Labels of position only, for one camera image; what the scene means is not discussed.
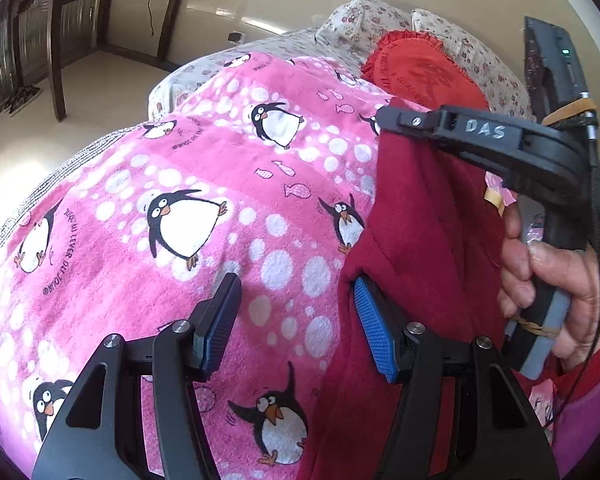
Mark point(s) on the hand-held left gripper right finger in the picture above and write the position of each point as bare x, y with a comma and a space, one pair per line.
375, 330

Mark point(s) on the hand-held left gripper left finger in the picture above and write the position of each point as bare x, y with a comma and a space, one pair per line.
219, 325

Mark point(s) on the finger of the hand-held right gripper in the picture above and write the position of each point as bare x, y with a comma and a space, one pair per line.
460, 130

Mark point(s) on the dark red garment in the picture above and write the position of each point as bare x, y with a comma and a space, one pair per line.
420, 240

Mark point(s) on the person's right forearm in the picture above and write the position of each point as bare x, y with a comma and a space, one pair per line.
587, 395

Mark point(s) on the person's right hand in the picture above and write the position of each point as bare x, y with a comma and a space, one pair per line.
577, 280

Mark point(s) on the red heart cushion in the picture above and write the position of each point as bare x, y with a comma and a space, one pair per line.
425, 72

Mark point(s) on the large floral pillow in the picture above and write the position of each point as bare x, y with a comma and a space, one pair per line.
485, 55

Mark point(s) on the pink penguin blanket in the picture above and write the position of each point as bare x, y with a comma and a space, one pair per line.
145, 240

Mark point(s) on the small floral pillow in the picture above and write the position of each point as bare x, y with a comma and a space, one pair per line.
365, 22

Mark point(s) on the grey striped mattress edge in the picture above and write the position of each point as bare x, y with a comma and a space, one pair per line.
40, 195

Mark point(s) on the pair of slippers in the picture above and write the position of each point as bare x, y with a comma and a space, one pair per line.
22, 97

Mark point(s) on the dark wooden table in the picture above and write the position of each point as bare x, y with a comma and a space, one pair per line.
60, 35

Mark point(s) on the grey ribbed panel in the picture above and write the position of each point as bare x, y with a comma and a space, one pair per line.
80, 20

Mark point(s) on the wall socket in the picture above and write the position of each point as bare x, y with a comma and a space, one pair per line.
236, 37

